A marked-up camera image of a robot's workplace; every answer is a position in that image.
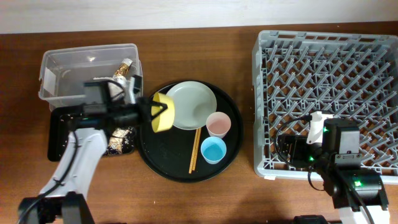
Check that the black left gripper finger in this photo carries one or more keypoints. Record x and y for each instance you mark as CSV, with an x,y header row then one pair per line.
x,y
159,114
145,101

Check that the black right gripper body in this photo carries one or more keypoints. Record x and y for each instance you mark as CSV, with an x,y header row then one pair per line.
x,y
302,151

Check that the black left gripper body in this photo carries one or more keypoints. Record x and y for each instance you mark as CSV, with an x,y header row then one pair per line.
x,y
125,113

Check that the yellow plastic bowl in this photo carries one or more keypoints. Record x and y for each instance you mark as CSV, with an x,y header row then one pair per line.
x,y
160,97

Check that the peanut shells and rice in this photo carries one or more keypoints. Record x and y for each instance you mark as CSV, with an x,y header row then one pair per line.
x,y
121,142

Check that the grey round plate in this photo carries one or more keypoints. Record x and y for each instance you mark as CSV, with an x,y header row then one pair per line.
x,y
194,102

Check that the white paper napkin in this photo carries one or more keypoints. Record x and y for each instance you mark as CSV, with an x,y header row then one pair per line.
x,y
118,88

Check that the wooden chopstick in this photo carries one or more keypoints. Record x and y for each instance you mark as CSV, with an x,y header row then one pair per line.
x,y
197,141
193,151

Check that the brown paper wrapper stick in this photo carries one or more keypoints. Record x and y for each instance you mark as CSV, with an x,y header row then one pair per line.
x,y
124,67

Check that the pink plastic cup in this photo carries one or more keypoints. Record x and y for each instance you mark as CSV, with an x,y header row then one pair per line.
x,y
218,124

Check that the blue plastic cup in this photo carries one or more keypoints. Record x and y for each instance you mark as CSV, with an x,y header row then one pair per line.
x,y
213,150

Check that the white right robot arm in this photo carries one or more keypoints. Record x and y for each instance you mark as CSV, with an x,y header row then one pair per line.
x,y
358,194

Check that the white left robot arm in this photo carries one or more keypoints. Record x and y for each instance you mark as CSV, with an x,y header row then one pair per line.
x,y
65,193

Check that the black rectangular waste tray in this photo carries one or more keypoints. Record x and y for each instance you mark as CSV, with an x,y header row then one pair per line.
x,y
60,120

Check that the clear plastic waste bin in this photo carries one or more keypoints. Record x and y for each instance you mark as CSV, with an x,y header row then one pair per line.
x,y
64,71

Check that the grey plastic dishwasher rack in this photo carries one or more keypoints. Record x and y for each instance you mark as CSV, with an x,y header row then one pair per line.
x,y
351,76

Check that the round black serving tray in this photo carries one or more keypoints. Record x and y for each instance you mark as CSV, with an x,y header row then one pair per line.
x,y
169,153

